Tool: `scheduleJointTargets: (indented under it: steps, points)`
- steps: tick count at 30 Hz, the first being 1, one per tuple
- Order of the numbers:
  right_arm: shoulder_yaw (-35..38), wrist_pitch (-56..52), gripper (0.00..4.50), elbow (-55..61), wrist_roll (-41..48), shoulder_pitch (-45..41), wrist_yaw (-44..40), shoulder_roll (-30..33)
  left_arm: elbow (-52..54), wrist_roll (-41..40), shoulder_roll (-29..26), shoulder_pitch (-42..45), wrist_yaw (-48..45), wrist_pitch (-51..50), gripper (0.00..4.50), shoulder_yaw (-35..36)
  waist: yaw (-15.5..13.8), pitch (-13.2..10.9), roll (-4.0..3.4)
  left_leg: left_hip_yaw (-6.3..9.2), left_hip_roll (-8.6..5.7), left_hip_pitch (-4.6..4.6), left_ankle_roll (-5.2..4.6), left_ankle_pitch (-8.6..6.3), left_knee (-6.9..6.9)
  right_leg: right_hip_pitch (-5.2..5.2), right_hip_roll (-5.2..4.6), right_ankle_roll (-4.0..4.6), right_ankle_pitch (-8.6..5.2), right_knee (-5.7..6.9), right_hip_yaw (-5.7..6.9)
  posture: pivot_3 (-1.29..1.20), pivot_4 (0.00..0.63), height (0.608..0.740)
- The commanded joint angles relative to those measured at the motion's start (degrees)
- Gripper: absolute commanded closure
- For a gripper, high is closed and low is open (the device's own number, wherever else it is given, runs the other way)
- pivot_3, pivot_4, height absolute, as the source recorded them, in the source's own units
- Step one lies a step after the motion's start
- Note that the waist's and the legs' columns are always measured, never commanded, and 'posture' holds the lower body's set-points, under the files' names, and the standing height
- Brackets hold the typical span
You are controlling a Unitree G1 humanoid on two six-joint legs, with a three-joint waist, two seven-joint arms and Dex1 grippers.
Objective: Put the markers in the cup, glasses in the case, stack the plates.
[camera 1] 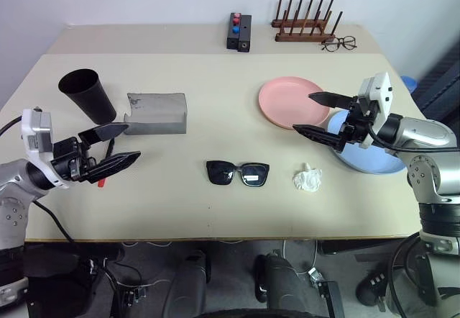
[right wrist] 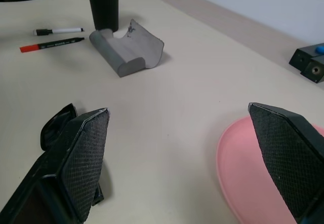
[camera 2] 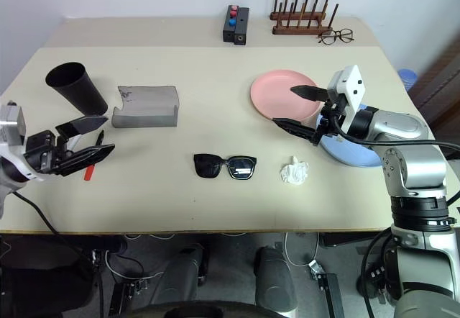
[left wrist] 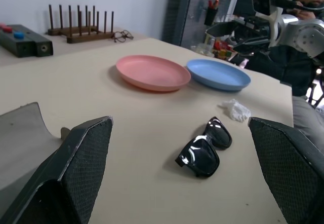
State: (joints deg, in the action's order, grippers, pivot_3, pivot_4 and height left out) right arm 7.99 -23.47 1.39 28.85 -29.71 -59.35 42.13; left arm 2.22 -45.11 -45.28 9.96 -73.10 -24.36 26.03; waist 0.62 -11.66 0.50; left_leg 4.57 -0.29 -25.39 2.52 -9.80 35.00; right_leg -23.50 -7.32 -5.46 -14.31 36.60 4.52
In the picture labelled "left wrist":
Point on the black box with round socket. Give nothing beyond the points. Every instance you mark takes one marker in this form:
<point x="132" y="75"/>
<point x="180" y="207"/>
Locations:
<point x="44" y="48"/>

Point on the black pen holder with pens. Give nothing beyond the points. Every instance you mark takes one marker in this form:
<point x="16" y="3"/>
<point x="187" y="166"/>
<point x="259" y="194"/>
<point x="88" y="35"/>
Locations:
<point x="210" y="16"/>

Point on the pink plastic plate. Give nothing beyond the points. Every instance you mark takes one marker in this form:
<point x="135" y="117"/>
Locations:
<point x="152" y="72"/>

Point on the brown thin-framed eyeglasses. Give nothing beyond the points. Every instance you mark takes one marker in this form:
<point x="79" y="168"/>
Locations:
<point x="118" y="39"/>

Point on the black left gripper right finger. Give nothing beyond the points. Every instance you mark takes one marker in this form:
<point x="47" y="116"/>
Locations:
<point x="291" y="170"/>

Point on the brown wooden peg rack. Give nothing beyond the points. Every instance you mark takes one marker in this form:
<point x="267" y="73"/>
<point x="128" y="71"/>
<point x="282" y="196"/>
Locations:
<point x="83" y="38"/>

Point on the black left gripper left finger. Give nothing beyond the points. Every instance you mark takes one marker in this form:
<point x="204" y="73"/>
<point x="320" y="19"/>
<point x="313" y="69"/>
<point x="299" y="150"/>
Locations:
<point x="76" y="173"/>

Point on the person in dark jacket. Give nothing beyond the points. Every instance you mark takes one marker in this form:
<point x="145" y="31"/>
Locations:
<point x="286" y="72"/>

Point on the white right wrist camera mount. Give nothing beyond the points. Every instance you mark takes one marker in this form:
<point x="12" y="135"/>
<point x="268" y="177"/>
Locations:
<point x="276" y="21"/>

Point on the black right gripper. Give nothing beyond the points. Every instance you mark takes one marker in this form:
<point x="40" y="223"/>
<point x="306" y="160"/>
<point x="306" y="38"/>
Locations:
<point x="255" y="29"/>

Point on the blue plastic plate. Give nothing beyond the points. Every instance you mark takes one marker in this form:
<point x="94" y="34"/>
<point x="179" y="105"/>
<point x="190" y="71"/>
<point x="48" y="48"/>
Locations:
<point x="217" y="74"/>

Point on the black box with coloured buttons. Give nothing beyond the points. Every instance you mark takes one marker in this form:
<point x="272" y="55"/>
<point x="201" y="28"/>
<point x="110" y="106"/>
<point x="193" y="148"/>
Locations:
<point x="24" y="49"/>

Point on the black sunglasses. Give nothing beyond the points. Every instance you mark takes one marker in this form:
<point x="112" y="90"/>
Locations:
<point x="202" y="155"/>

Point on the white crumpled tissue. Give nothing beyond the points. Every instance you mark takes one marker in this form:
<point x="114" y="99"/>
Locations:
<point x="238" y="111"/>

